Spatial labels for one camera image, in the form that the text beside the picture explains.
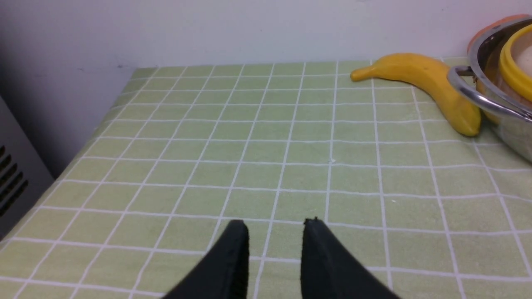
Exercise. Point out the yellow toy banana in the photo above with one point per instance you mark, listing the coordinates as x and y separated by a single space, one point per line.
429 75

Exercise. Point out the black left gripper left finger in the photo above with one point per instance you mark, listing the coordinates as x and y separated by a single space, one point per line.
223 273

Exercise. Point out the grey vented cabinet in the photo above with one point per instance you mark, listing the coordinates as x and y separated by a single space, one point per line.
23 175

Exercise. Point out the yellow-rimmed bamboo steamer basket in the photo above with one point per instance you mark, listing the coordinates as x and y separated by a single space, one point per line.
508 66

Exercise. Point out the stainless steel two-handled pot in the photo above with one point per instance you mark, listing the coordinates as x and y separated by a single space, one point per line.
481 83

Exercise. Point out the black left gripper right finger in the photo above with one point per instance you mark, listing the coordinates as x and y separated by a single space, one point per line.
329 271

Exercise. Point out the green checkered tablecloth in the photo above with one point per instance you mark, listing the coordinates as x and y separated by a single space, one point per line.
183 150

